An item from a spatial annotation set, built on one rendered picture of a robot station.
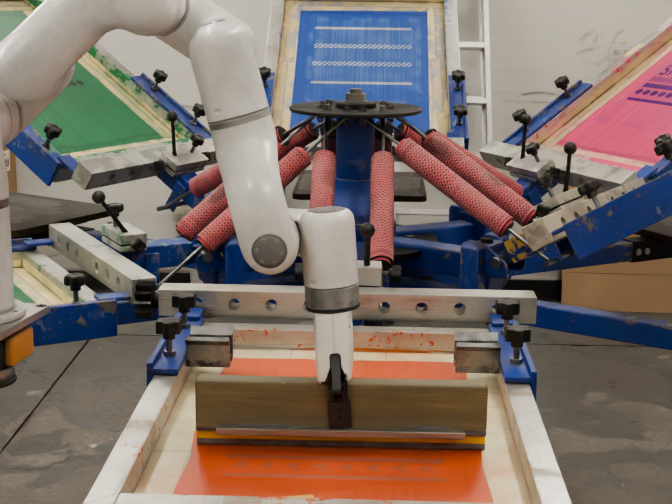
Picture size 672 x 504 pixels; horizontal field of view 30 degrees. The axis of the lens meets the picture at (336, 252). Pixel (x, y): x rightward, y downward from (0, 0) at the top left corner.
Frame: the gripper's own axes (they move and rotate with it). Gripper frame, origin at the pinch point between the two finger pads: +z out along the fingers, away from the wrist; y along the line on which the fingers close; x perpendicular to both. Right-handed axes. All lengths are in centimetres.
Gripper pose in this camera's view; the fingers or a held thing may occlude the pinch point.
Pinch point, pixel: (340, 409)
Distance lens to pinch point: 177.3
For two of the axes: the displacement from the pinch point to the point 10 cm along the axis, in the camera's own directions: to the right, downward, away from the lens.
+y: -0.2, 2.2, -9.8
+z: 0.7, 9.7, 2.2
